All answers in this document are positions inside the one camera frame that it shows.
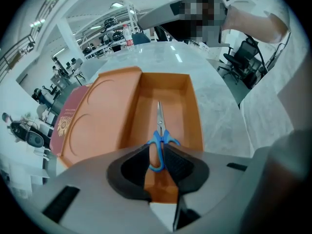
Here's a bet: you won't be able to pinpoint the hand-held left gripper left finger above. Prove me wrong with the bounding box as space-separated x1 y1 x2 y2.
28 143 172 234

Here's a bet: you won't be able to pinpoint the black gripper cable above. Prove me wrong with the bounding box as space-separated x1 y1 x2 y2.
243 32 269 73

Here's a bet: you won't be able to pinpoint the person's light grey clothing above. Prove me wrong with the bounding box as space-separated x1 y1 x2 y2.
239 7 312 152

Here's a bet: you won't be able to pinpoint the white storage shelf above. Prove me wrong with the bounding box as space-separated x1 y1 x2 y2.
79 15 137 59

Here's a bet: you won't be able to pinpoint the dark blue chair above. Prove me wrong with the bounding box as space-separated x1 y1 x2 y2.
131 32 152 46

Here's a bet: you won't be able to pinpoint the person's right forearm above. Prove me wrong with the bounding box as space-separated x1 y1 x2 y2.
222 7 288 44

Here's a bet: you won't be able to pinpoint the blue-handled scissors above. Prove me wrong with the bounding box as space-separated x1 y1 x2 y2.
145 100 181 174

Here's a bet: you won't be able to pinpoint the clear plastic water bottle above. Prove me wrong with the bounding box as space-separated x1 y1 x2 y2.
121 23 136 51

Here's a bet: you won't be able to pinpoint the orange cardboard box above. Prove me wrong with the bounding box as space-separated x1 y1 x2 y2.
49 66 204 204

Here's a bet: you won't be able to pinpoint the black office chair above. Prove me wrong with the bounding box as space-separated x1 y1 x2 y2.
216 39 259 85

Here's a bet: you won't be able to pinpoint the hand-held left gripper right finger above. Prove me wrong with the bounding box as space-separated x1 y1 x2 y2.
163 144 255 233

